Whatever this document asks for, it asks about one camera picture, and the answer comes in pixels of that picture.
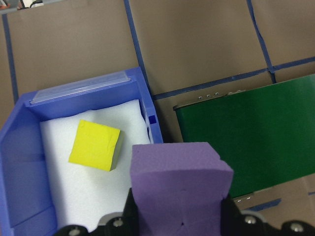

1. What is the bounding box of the white foam pad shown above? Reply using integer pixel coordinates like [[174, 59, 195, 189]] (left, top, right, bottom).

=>
[[39, 98, 152, 233]]

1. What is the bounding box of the green conveyor belt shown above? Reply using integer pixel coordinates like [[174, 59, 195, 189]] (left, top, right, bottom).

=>
[[172, 73, 315, 205]]

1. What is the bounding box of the purple foam block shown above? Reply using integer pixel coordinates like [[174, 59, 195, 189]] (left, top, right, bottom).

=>
[[129, 142, 235, 236]]

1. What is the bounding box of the yellow foam block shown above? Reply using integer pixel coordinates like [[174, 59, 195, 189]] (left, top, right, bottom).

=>
[[68, 119, 125, 172]]

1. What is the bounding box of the blue plastic storage bin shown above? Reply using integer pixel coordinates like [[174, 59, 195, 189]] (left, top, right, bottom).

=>
[[0, 66, 165, 236]]

